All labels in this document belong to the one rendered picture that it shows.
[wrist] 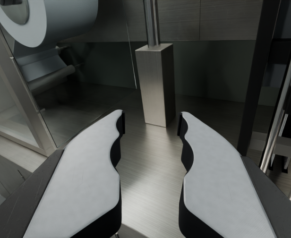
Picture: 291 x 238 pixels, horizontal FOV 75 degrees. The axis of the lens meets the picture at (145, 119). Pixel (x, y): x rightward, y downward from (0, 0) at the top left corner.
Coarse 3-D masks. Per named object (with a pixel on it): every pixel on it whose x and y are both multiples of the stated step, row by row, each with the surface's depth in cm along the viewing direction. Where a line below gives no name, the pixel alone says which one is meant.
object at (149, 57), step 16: (144, 0) 52; (144, 48) 59; (160, 48) 57; (144, 64) 60; (160, 64) 57; (144, 80) 63; (160, 80) 60; (144, 96) 66; (160, 96) 63; (144, 112) 70; (160, 112) 66
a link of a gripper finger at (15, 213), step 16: (48, 160) 8; (32, 176) 7; (48, 176) 7; (16, 192) 7; (32, 192) 7; (0, 208) 6; (16, 208) 6; (32, 208) 6; (0, 224) 6; (16, 224) 6
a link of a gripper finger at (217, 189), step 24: (192, 120) 11; (192, 144) 9; (216, 144) 9; (192, 168) 8; (216, 168) 8; (240, 168) 8; (192, 192) 7; (216, 192) 7; (240, 192) 7; (192, 216) 6; (216, 216) 6; (240, 216) 6; (264, 216) 6
